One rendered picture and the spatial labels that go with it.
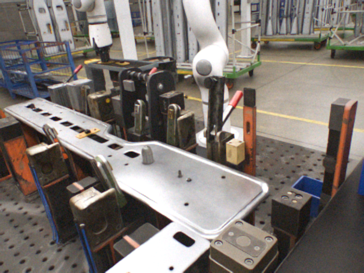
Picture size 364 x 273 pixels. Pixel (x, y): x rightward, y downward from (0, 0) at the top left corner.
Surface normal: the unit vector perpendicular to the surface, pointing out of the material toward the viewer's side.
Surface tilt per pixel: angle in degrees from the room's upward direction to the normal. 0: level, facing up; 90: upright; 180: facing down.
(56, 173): 90
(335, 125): 90
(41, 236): 0
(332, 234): 0
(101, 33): 91
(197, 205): 0
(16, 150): 90
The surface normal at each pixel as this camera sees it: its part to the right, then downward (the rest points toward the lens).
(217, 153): -0.70, 0.37
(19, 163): 0.71, 0.23
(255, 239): -0.10, -0.90
